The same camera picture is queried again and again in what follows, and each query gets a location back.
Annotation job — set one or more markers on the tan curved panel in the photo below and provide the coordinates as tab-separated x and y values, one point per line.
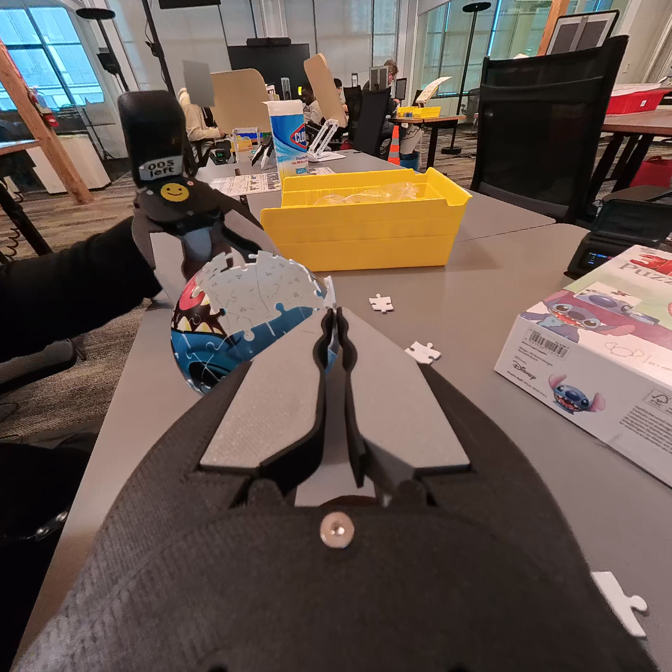
239	99
323	84

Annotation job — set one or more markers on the black office chair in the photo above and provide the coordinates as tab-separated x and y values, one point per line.
370	123

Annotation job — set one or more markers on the wooden edged table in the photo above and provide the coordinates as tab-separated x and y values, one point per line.
446	119

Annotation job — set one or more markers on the white folding stand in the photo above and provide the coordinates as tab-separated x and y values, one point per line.
328	156

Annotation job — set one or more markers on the orange traffic cone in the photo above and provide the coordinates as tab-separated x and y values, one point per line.
395	149

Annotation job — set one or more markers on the framed board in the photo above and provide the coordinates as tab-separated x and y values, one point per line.
582	31

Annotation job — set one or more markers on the black wall monitor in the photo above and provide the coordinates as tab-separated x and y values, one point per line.
278	60

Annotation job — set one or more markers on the red bag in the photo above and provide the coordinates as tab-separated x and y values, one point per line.
653	173

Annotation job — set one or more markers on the small black device green display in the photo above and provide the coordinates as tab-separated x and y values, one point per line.
220	156

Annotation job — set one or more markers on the printed paper sheet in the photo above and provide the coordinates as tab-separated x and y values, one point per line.
246	183

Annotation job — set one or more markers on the person's left forearm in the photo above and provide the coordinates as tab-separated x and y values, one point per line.
68	294

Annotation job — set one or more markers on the black device with small screen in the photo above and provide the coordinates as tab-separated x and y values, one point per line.
619	236

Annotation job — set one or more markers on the white cabinet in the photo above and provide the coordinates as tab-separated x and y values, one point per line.
78	162

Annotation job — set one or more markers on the yellow plastic bin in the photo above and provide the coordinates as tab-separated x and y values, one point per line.
357	236

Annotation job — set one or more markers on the brown wooden table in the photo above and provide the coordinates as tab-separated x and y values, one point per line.
640	122

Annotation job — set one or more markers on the white blue wipes canister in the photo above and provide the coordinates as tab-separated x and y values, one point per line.
286	141

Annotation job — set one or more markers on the black mesh chair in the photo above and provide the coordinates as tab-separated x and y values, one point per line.
540	115

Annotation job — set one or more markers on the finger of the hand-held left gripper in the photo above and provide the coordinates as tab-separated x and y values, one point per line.
167	257
228	244

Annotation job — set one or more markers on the cartoon printed puzzle box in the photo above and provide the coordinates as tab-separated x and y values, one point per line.
603	378

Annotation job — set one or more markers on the small printed box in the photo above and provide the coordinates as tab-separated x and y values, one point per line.
245	140

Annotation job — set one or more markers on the black floor lamp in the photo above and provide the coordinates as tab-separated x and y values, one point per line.
476	6
94	12

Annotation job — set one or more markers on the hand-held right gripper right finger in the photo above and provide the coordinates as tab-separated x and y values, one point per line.
409	414

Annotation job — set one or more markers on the red plastic bin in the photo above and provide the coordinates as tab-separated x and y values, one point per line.
638	101

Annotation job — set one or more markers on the white puzzle piece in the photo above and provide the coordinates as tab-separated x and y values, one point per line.
614	598
380	303
422	353

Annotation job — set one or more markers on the small yellow bin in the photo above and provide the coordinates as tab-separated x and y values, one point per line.
420	112

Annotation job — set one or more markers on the blue puzzle ball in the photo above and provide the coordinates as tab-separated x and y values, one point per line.
231	315

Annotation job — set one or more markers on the black tripod pole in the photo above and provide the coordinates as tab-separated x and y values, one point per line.
153	47

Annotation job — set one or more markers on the wooden post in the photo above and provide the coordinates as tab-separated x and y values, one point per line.
50	136

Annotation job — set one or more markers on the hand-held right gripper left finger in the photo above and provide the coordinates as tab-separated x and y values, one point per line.
262	414

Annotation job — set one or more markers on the clear plastic bag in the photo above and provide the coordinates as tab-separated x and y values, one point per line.
367	194

